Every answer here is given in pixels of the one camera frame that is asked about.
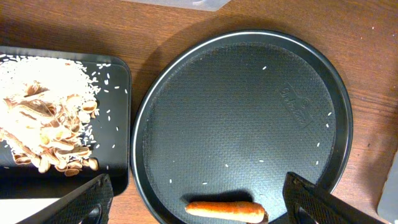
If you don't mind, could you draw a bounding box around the clear plastic bin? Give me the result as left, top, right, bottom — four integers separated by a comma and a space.
125, 0, 230, 12

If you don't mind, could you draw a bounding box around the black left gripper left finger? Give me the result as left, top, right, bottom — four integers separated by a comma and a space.
18, 174, 114, 224

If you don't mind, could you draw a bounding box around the round black tray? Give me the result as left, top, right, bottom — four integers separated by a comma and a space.
131, 30, 353, 223

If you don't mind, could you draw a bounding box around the black rectangular tray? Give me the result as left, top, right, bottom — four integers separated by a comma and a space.
1, 46, 132, 199

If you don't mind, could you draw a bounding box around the rice and peanut shell pile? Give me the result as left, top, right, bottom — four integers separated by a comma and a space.
1, 54, 101, 177

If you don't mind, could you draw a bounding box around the grey dishwasher rack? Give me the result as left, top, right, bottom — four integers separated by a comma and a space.
377, 158, 398, 224

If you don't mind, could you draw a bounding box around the orange carrot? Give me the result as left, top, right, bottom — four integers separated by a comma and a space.
185, 202, 268, 223

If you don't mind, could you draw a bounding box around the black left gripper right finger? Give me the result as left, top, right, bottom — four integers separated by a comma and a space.
282, 172, 380, 224

